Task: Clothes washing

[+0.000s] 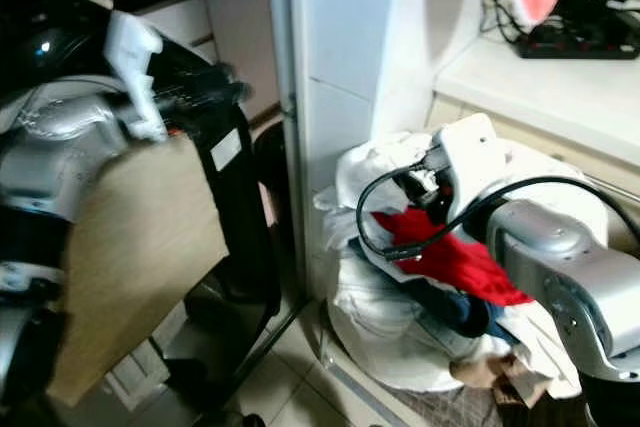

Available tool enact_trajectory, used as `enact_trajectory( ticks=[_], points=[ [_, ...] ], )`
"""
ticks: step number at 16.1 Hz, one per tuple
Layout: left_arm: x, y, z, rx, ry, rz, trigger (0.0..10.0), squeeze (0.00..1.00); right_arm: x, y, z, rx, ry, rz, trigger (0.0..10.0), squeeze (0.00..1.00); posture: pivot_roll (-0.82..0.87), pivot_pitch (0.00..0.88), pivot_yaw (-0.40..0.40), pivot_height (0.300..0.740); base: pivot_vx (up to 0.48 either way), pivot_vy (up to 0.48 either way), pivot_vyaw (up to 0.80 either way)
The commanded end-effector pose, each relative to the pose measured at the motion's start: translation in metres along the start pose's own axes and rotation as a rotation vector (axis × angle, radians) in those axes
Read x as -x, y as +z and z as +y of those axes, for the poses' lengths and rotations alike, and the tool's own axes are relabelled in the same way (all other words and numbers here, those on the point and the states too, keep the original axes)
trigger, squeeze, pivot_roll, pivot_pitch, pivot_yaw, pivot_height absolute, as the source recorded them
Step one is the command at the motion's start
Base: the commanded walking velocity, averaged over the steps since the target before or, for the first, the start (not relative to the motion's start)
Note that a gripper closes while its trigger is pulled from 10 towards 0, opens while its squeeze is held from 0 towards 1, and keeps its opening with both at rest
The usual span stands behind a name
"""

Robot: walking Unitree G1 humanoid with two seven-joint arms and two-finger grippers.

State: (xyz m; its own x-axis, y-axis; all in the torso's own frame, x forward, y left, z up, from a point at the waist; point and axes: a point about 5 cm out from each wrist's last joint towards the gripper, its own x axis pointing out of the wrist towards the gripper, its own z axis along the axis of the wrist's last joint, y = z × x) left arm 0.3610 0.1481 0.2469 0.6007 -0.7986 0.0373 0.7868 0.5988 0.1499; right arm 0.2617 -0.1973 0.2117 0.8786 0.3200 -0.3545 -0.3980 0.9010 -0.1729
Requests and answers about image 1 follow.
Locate red cloth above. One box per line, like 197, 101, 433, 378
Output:
370, 205, 533, 308

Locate dark blue garment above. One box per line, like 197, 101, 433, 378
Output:
358, 239, 523, 340

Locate white cabinet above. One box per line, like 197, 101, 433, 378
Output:
264, 0, 453, 300

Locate black metal stand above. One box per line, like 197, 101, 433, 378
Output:
172, 47, 287, 320

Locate pale laundry bag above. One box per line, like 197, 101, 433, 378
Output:
324, 245, 513, 394

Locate white shelf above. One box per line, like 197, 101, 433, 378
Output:
432, 35, 640, 170

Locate light wooden board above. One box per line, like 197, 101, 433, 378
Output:
48, 135, 231, 410

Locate brown cloth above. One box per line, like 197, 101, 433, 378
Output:
448, 351, 579, 410

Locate black power strip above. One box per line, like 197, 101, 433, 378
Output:
513, 19, 640, 61

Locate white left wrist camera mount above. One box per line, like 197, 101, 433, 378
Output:
104, 11, 169, 144

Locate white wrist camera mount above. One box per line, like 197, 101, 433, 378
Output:
104, 11, 169, 144
428, 112, 513, 210

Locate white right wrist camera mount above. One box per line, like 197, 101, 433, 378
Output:
428, 112, 513, 210

